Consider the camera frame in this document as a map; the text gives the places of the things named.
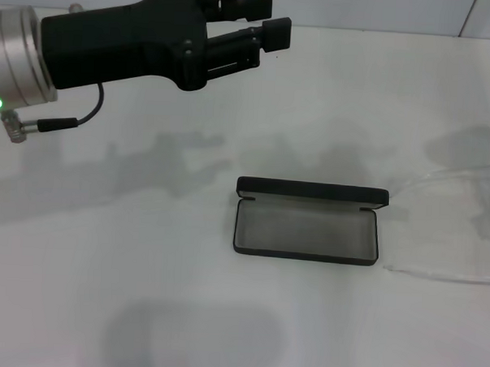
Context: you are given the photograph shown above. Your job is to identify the clear white glasses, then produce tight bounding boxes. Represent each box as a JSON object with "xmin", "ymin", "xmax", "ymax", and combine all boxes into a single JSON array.
[{"xmin": 381, "ymin": 157, "xmax": 490, "ymax": 287}]

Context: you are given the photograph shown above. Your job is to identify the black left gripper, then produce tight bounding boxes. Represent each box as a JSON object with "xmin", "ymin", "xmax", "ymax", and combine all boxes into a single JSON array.
[{"xmin": 37, "ymin": 0, "xmax": 211, "ymax": 97}]

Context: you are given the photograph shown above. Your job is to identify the black glasses case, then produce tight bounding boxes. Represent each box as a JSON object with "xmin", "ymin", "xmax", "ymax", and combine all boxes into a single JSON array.
[{"xmin": 231, "ymin": 175, "xmax": 392, "ymax": 267}]

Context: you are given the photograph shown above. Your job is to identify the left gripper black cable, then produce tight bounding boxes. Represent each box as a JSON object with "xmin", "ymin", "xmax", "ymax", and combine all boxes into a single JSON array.
[{"xmin": 0, "ymin": 78, "xmax": 107, "ymax": 146}]

